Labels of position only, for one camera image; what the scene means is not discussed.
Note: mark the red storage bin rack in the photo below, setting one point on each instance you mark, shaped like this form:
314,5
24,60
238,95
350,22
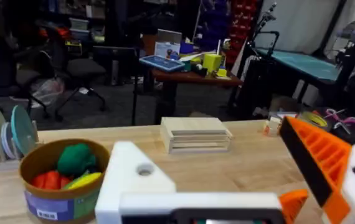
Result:
241,28

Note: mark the bare white left gripper left finger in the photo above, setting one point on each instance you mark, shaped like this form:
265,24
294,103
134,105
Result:
127,183

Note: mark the blue tray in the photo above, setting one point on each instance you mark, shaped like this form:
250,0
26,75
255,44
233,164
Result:
162,63

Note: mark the clear plastic bag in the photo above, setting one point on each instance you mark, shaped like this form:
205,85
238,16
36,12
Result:
46,91

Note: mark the yellow tape roll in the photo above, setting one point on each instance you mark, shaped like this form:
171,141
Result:
314,119

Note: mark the white orange left gripper right finger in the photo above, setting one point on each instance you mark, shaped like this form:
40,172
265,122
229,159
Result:
327,155

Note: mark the small pale blue plate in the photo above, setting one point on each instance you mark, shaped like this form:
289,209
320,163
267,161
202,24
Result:
7,140

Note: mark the brown wooden side table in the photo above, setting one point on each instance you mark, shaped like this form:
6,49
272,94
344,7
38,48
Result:
193,77

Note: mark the brown tub with toys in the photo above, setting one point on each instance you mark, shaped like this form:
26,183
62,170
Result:
53,199

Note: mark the teal plate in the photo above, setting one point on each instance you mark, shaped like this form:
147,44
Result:
23,129

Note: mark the white open box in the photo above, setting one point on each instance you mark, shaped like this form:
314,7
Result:
166,43

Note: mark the pale wooden box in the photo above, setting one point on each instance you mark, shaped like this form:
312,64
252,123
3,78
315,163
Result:
194,135

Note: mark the green topped table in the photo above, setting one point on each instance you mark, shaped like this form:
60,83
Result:
305,63

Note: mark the small toy blocks heap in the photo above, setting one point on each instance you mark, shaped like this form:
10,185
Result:
272,126

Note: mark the yellow box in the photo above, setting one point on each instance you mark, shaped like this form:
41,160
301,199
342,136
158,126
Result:
211,62

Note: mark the black office chair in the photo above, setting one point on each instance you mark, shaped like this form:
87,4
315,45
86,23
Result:
84,70
6,74

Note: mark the orange ribbed wedge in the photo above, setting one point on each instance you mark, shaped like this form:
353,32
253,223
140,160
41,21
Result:
292,203

